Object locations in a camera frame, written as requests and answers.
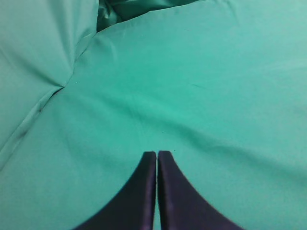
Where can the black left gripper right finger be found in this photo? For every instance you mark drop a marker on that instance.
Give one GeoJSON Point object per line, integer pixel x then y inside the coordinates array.
{"type": "Point", "coordinates": [181, 207]}

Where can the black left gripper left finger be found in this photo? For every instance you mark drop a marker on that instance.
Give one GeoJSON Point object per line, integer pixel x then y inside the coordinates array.
{"type": "Point", "coordinates": [132, 208]}

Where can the green cloth backdrop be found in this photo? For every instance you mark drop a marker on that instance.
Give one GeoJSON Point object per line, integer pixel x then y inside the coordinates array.
{"type": "Point", "coordinates": [87, 86]}

